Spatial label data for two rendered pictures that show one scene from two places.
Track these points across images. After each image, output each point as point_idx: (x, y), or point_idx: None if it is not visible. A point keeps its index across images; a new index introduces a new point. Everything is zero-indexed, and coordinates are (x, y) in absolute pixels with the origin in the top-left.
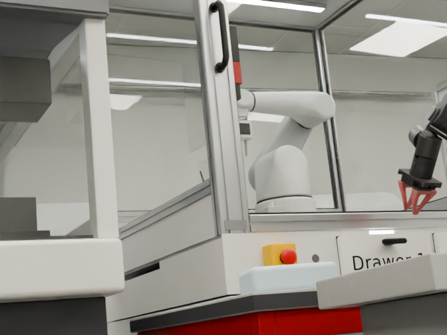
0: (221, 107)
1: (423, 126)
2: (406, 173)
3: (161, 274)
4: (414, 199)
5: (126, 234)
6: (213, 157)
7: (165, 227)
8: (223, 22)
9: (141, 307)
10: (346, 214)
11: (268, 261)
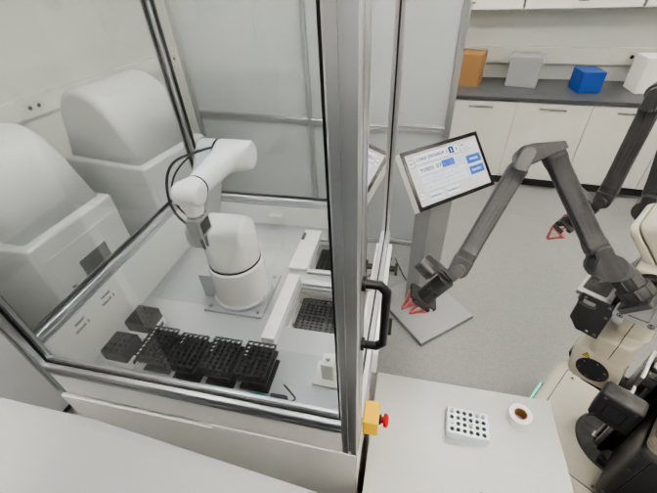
0: (360, 376)
1: (433, 264)
2: (420, 300)
3: (216, 431)
4: (419, 313)
5: (113, 385)
6: (355, 420)
7: (226, 414)
8: (389, 313)
9: (168, 430)
10: (374, 334)
11: (372, 430)
